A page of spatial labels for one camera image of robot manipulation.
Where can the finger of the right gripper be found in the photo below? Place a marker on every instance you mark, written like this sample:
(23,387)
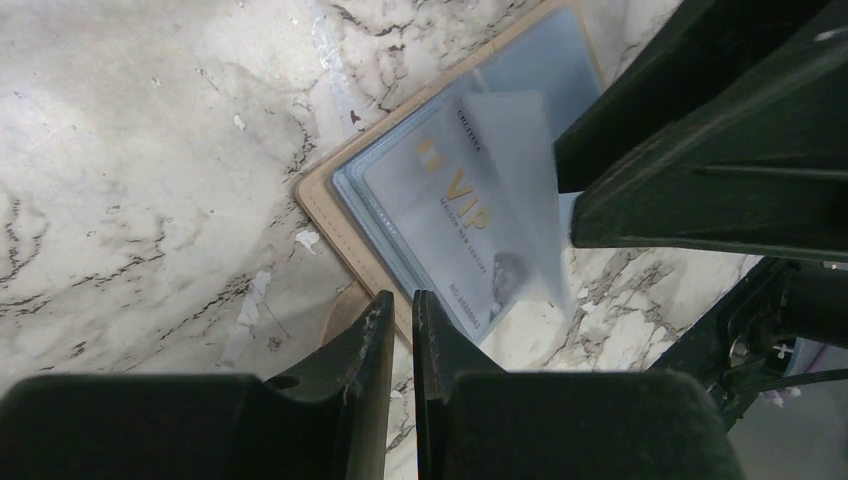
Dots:
(702,49)

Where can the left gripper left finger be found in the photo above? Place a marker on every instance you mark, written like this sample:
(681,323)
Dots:
(323,418)

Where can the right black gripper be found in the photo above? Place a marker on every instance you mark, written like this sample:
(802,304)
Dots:
(761,169)

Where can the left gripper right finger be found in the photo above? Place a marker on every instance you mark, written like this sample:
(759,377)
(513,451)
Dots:
(475,420)

